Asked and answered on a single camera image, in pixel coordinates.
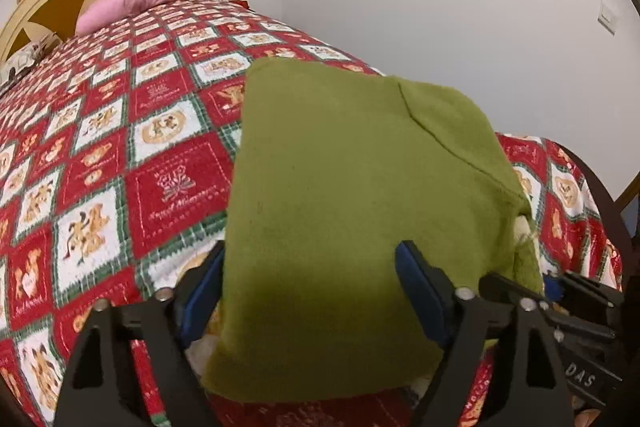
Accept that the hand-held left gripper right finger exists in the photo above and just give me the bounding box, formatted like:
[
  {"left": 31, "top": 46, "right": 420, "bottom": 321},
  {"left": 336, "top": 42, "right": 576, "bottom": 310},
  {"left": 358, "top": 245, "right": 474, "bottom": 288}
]
[{"left": 394, "top": 239, "right": 573, "bottom": 427}]

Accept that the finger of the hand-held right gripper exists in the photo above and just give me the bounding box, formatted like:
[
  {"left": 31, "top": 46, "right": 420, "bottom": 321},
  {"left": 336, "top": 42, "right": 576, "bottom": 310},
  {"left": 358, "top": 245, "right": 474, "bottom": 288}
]
[
  {"left": 544, "top": 271, "right": 627, "bottom": 340},
  {"left": 479, "top": 273, "right": 546, "bottom": 309}
]

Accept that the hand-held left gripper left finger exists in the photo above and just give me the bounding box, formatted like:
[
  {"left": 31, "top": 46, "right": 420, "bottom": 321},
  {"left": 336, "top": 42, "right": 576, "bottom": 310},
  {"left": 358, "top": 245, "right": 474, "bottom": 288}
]
[{"left": 52, "top": 242, "right": 226, "bottom": 427}]

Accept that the green knit sweater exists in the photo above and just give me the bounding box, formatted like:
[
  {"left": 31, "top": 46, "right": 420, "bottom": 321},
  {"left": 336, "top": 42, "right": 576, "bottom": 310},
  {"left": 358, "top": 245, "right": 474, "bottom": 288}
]
[{"left": 200, "top": 57, "right": 546, "bottom": 404}]

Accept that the dark wooden footboard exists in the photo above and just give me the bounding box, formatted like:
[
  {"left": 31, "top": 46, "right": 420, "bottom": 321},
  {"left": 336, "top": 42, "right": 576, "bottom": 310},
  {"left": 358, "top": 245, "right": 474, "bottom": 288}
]
[{"left": 564, "top": 144, "right": 640, "bottom": 293}]

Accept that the red printed bear blanket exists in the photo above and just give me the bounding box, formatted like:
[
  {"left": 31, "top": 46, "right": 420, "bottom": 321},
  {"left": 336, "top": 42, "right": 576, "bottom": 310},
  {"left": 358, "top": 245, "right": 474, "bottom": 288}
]
[{"left": 0, "top": 0, "right": 626, "bottom": 427}]

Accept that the white grey patterned pillow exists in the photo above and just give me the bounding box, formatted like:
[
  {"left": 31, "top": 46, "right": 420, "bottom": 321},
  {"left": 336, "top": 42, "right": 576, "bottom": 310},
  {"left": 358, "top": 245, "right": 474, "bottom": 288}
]
[{"left": 0, "top": 32, "right": 63, "bottom": 95}]

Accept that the pink pillow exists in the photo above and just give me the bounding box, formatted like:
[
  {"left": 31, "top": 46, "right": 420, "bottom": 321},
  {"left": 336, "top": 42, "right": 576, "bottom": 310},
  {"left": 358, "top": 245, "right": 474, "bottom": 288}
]
[{"left": 75, "top": 0, "right": 181, "bottom": 36}]

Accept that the white wall switch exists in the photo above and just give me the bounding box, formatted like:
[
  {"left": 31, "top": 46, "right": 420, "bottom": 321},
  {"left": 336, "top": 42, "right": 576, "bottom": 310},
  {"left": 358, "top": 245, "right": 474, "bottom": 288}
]
[{"left": 597, "top": 0, "right": 622, "bottom": 36}]

